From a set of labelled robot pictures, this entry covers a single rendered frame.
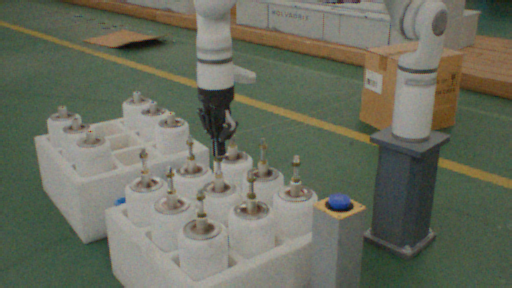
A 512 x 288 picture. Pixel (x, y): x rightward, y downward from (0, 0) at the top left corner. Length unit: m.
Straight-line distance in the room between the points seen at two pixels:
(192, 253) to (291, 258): 0.22
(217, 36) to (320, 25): 2.33
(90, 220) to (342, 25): 2.14
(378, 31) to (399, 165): 1.84
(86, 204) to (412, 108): 0.85
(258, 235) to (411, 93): 0.50
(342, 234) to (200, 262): 0.27
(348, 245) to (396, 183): 0.39
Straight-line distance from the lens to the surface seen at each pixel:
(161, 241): 1.18
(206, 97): 1.11
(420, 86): 1.33
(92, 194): 1.50
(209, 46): 1.08
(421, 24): 1.29
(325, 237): 1.05
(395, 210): 1.44
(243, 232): 1.12
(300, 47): 3.41
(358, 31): 3.23
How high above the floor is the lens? 0.82
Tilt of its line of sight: 23 degrees down
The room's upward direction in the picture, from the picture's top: straight up
